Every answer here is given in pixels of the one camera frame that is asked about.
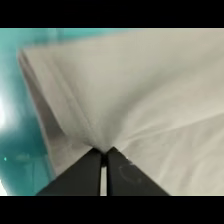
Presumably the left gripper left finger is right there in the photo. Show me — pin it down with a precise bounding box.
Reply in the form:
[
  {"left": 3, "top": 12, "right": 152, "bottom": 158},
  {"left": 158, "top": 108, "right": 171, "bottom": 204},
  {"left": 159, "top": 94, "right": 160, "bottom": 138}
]
[{"left": 35, "top": 147, "right": 103, "bottom": 197}]

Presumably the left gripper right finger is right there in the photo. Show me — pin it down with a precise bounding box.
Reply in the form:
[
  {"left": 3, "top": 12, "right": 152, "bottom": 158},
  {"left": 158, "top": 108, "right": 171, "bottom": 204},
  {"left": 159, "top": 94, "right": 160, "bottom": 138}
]
[{"left": 105, "top": 146, "right": 170, "bottom": 197}]

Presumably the grey T-shirt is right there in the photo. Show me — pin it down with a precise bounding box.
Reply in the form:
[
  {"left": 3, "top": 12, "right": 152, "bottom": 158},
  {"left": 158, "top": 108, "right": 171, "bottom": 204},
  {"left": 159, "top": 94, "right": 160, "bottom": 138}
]
[{"left": 17, "top": 27, "right": 224, "bottom": 197}]

